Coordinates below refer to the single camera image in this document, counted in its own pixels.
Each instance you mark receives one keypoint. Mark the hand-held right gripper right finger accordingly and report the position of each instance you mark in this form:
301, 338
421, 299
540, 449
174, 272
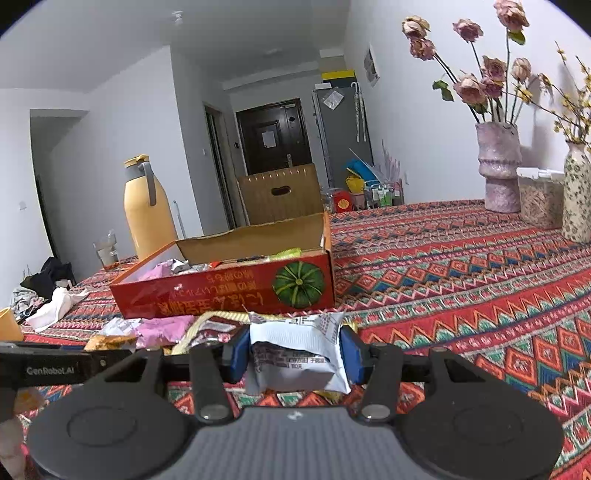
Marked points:
352, 355

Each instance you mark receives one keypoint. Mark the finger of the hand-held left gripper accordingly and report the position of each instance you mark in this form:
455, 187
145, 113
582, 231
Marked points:
111, 364

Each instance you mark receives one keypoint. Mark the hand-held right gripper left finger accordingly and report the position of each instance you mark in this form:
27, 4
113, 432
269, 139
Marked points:
240, 353

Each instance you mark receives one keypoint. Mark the white snack packet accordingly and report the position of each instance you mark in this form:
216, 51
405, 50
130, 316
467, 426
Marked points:
295, 355

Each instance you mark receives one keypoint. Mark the pink snack packet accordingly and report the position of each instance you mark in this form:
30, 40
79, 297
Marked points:
157, 272
161, 330

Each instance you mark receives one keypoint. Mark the red cardboard box pumpkin print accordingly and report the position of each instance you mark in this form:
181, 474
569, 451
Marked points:
207, 295

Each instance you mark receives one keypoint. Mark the person's left hand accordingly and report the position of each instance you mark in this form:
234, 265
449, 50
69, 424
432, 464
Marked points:
10, 445

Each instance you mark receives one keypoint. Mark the noodle print snack packet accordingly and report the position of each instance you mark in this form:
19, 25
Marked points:
28, 400
108, 344

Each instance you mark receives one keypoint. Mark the silver crumpled wrapper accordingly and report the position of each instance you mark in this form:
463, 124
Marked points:
178, 266
117, 326

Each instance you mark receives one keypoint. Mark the gold snack packet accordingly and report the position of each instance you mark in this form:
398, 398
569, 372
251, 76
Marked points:
196, 332

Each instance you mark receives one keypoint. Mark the orange cup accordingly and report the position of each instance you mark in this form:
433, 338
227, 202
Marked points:
8, 325

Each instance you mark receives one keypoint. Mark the white cloth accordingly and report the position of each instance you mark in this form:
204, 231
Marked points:
55, 307

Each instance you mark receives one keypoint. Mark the grey cloth pile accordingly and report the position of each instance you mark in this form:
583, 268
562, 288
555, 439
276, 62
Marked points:
23, 302

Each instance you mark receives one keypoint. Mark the black chair with clothes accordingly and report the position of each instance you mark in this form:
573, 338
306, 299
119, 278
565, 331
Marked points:
48, 274

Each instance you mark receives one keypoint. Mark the yellow-green snack packet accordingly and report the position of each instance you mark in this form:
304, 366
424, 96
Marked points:
286, 253

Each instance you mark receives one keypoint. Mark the glass cup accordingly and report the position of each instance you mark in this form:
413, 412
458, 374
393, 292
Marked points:
107, 254

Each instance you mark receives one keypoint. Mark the patterned red tablecloth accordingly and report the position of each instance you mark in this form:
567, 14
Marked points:
461, 300

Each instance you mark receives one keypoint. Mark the yellow thermos jug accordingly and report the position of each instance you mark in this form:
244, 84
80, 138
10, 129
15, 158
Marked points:
147, 217

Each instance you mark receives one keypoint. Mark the red gift box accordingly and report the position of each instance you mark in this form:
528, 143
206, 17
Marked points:
343, 201

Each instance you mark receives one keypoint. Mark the large brown cardboard box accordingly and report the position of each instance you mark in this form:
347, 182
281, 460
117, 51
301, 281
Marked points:
277, 194

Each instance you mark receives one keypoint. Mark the yellow bag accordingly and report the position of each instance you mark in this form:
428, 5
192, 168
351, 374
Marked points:
354, 185

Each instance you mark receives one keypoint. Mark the blue plastic object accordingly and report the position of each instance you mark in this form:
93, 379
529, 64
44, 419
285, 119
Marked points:
362, 170

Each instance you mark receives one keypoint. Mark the dark door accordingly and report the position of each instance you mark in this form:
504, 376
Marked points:
272, 157

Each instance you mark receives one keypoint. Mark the white door notice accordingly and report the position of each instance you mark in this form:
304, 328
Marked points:
269, 139

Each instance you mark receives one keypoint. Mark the grey refrigerator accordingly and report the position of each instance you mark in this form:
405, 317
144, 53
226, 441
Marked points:
339, 134

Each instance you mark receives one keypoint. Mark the pink vase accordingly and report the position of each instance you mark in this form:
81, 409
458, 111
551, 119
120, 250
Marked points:
498, 175

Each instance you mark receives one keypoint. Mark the clear grain storage container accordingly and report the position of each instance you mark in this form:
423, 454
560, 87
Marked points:
540, 203

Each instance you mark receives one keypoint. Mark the white folded umbrella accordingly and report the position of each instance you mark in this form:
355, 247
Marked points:
359, 113

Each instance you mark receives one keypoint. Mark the clear plastic bag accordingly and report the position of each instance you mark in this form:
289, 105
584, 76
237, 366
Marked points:
333, 99

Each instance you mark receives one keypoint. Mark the floral pattern vase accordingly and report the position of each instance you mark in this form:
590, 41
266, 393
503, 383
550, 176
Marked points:
577, 198

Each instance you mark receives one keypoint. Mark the yellow box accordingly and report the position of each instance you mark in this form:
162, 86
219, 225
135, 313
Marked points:
339, 76

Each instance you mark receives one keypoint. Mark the dried rose bouquet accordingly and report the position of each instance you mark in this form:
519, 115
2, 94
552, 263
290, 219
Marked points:
471, 87

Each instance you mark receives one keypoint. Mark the yellow flower branches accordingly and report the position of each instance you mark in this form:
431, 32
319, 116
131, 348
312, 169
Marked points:
572, 106

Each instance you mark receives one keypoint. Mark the wall electrical panel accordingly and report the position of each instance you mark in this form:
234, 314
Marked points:
371, 67

